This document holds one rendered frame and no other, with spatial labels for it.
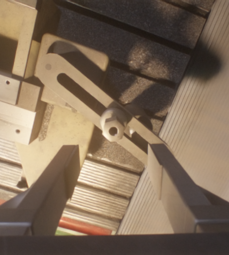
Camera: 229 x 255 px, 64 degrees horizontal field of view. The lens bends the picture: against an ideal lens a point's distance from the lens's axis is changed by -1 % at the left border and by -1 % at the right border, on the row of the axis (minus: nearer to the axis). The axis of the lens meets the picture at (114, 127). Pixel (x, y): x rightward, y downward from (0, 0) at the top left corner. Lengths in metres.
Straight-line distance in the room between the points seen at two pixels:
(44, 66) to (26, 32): 0.06
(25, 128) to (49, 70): 0.11
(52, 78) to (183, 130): 0.49
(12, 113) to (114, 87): 0.30
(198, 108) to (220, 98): 0.07
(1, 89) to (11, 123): 0.06
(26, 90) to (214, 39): 0.56
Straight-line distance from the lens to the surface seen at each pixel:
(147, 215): 0.80
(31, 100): 0.33
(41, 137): 0.39
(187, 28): 0.60
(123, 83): 0.55
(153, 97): 0.56
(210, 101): 0.69
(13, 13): 0.42
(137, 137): 0.34
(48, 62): 0.31
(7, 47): 0.42
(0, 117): 0.37
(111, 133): 0.24
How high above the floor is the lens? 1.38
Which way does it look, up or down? 75 degrees down
